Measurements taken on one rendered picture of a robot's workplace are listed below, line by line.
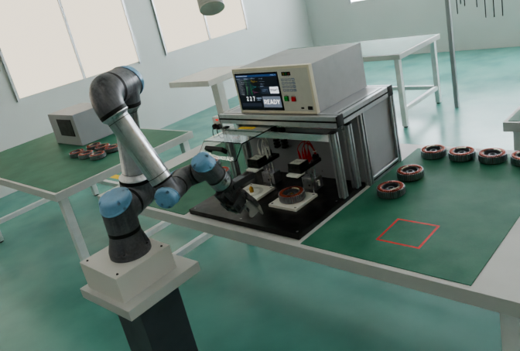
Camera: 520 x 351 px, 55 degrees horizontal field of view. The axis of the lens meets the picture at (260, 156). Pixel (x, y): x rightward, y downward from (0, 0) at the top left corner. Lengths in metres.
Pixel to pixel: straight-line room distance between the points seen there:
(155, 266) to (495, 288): 1.09
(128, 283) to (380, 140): 1.20
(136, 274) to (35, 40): 5.04
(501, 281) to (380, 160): 0.89
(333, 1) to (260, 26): 1.49
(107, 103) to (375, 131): 1.14
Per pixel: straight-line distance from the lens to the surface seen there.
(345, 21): 9.45
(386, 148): 2.30
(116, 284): 1.79
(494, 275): 1.60
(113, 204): 1.78
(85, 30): 6.88
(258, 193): 2.24
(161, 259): 1.86
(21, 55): 6.51
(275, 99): 2.15
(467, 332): 2.57
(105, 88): 1.67
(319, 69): 2.04
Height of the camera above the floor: 1.65
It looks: 19 degrees down
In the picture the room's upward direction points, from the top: 13 degrees counter-clockwise
